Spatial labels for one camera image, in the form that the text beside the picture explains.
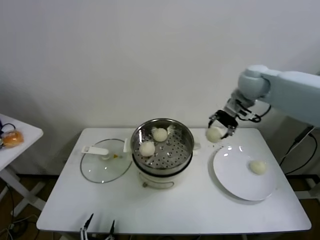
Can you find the stainless steel steamer basket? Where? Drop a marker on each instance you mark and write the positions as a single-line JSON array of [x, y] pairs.
[[180, 140]]

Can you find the white steamed baozi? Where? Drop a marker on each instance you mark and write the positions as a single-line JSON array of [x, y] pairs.
[[147, 149], [258, 167], [214, 134], [160, 135]]

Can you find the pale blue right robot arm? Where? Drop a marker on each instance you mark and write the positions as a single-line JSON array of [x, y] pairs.
[[295, 87]]

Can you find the white side table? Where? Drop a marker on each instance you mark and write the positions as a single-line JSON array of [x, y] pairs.
[[27, 130]]

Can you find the white electric cooker pot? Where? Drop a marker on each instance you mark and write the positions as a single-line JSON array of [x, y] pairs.
[[155, 182]]

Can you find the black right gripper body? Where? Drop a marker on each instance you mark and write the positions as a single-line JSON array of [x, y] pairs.
[[227, 118]]

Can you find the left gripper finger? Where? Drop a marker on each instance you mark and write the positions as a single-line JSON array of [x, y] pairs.
[[88, 222], [112, 227]]

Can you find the orange bun in plastic bag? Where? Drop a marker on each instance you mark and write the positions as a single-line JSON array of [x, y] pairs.
[[12, 139]]

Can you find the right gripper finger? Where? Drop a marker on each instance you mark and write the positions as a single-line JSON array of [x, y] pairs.
[[232, 130], [212, 118]]

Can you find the white round plate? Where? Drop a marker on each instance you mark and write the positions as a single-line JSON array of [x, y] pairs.
[[240, 180]]

